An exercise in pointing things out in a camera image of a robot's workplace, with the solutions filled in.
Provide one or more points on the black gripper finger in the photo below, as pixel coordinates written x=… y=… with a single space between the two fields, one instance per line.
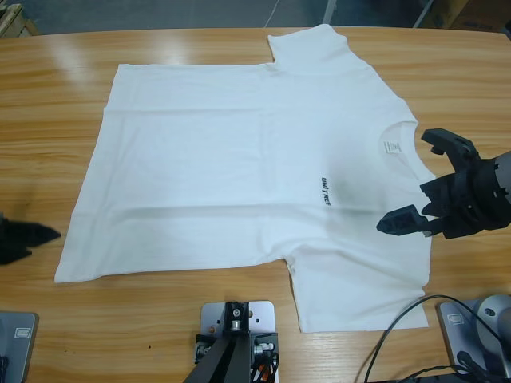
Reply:
x=14 y=255
x=34 y=235
x=401 y=221

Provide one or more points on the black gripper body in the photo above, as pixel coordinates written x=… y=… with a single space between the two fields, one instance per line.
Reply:
x=467 y=199
x=3 y=231

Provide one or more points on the white T-shirt black logo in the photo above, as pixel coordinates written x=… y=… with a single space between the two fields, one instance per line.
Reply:
x=219 y=159

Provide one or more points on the white mounting plate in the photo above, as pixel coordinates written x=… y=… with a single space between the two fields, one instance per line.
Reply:
x=263 y=313

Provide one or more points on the cardboard box black lettering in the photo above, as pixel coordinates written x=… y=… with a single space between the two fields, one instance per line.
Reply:
x=479 y=12

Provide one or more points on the cardboard box green print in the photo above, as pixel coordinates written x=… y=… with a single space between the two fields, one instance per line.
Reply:
x=441 y=12

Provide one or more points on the white slanted metal leg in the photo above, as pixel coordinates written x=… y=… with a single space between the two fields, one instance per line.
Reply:
x=424 y=12

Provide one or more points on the wooden pallet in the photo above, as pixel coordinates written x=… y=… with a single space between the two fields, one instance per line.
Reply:
x=18 y=22

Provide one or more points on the white upright metal leg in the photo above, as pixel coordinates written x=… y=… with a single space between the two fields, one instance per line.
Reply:
x=330 y=11

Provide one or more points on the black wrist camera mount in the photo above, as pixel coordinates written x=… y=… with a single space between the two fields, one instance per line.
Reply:
x=443 y=137

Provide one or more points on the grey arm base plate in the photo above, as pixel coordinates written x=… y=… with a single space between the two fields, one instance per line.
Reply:
x=453 y=339
x=18 y=351

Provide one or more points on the black corner bracket silver knob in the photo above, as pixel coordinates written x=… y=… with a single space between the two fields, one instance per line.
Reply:
x=263 y=345
x=201 y=351

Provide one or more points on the dark camera post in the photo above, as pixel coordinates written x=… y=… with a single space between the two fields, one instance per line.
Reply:
x=227 y=367

